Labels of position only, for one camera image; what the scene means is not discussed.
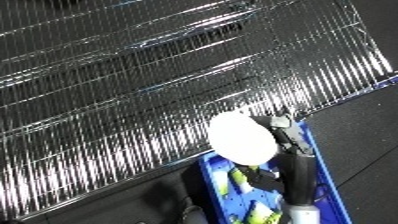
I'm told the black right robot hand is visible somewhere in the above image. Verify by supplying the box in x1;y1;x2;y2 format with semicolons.
246;112;322;206

